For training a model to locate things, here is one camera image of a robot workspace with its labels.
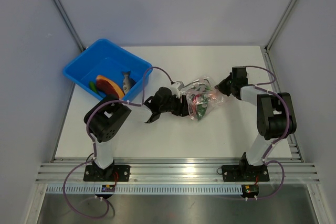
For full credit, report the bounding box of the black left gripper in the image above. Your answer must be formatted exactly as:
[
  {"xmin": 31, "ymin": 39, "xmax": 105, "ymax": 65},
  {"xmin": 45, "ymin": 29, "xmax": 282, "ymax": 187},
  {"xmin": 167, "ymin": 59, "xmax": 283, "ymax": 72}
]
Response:
[{"xmin": 160, "ymin": 92, "xmax": 193, "ymax": 117}]

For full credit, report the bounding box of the red fake pepper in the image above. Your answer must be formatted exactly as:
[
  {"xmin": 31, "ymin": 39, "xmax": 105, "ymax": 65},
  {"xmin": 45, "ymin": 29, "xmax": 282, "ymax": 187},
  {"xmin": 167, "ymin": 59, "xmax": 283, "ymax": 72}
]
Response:
[{"xmin": 192, "ymin": 94, "xmax": 199, "ymax": 108}]

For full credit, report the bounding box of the clear zip top bag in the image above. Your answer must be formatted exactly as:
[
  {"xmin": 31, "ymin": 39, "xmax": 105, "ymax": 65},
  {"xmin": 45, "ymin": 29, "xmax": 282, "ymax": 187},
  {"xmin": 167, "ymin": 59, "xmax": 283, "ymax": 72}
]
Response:
[{"xmin": 181, "ymin": 76, "xmax": 228, "ymax": 121}]

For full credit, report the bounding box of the grey fake fish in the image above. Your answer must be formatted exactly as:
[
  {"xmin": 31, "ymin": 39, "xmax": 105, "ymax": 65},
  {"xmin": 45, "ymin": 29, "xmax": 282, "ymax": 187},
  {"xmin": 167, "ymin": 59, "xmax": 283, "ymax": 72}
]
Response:
[{"xmin": 122, "ymin": 71, "xmax": 136, "ymax": 94}]

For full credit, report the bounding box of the orange red fake papaya slice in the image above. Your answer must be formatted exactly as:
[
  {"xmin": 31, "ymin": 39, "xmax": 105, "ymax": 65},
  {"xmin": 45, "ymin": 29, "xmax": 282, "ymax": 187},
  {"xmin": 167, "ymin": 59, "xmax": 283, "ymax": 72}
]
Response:
[{"xmin": 96, "ymin": 75, "xmax": 125, "ymax": 99}]

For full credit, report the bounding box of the small green fake pepper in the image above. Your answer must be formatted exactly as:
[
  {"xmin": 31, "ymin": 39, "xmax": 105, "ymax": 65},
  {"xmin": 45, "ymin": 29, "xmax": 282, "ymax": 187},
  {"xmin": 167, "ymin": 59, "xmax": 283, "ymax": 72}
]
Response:
[{"xmin": 89, "ymin": 81, "xmax": 99, "ymax": 94}]

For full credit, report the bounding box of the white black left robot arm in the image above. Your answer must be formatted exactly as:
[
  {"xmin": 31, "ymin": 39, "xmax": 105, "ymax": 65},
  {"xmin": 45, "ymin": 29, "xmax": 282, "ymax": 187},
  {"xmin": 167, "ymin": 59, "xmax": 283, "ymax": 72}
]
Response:
[{"xmin": 84, "ymin": 87, "xmax": 189, "ymax": 181}]

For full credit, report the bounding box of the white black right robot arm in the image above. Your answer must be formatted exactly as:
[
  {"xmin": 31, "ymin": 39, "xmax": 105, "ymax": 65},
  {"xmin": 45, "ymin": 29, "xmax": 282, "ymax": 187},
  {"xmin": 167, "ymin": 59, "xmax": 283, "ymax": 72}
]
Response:
[{"xmin": 215, "ymin": 66, "xmax": 297, "ymax": 180}]

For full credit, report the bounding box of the peach fake radish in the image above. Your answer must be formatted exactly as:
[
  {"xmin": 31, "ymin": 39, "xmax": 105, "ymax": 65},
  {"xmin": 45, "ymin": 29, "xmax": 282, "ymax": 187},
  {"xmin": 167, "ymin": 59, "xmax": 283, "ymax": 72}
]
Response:
[{"xmin": 211, "ymin": 91, "xmax": 221, "ymax": 100}]

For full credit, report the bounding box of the green fake cucumber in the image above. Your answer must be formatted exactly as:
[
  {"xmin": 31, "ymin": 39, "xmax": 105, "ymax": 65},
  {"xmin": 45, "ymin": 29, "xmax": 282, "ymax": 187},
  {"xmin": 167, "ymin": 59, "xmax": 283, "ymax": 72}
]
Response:
[{"xmin": 196, "ymin": 97, "xmax": 209, "ymax": 121}]

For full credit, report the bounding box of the blue plastic bin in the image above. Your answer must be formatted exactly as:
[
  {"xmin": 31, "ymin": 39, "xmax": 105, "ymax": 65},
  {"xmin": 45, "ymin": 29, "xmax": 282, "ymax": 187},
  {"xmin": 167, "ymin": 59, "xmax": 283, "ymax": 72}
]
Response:
[{"xmin": 63, "ymin": 39, "xmax": 152, "ymax": 101}]

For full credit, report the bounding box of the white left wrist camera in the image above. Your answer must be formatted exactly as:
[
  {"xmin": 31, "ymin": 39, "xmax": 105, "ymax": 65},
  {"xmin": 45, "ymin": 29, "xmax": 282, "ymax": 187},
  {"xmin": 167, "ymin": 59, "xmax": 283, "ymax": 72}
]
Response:
[{"xmin": 169, "ymin": 81, "xmax": 184, "ymax": 98}]

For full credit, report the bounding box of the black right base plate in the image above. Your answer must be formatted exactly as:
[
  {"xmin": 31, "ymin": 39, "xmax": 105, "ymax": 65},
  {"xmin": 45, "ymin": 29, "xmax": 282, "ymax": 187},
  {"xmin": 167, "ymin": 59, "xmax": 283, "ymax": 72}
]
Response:
[{"xmin": 221, "ymin": 165, "xmax": 270, "ymax": 182}]

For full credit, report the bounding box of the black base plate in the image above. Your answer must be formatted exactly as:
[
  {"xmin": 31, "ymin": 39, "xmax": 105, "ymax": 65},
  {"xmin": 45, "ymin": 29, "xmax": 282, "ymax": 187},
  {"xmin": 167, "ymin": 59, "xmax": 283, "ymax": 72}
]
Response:
[
  {"xmin": 221, "ymin": 165, "xmax": 270, "ymax": 182},
  {"xmin": 83, "ymin": 164, "xmax": 130, "ymax": 182}
]

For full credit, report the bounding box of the aluminium mounting rail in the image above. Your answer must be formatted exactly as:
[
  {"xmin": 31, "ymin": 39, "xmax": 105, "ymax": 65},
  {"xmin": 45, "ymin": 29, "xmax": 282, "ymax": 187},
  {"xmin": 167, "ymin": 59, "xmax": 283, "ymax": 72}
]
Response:
[{"xmin": 35, "ymin": 158, "xmax": 320, "ymax": 184}]

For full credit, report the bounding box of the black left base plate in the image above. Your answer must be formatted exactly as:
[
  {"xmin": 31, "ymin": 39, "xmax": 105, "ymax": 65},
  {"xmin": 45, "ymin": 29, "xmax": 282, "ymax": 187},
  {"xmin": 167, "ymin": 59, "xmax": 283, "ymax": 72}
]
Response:
[{"xmin": 83, "ymin": 164, "xmax": 130, "ymax": 182}]

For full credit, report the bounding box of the aluminium frame post left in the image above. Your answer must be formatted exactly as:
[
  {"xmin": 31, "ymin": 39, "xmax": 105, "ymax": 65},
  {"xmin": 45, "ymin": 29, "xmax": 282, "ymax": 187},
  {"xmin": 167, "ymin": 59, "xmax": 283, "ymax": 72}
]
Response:
[{"xmin": 52, "ymin": 0, "xmax": 86, "ymax": 52}]

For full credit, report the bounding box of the aluminium frame post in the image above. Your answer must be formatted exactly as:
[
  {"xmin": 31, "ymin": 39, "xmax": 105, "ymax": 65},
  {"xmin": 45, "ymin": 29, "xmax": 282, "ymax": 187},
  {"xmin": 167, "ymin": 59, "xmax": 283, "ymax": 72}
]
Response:
[
  {"xmin": 52, "ymin": 0, "xmax": 86, "ymax": 52},
  {"xmin": 265, "ymin": 0, "xmax": 298, "ymax": 53}
]

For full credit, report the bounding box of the aluminium frame post right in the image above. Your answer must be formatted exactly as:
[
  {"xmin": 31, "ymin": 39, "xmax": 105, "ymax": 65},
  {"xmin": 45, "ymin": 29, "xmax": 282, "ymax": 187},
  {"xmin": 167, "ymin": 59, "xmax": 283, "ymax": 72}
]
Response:
[{"xmin": 265, "ymin": 0, "xmax": 298, "ymax": 53}]

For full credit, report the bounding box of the slotted white cable duct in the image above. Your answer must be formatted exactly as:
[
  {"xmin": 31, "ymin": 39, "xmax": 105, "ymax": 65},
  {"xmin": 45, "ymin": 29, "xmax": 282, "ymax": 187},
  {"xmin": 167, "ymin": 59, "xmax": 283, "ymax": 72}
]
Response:
[{"xmin": 46, "ymin": 184, "xmax": 243, "ymax": 195}]

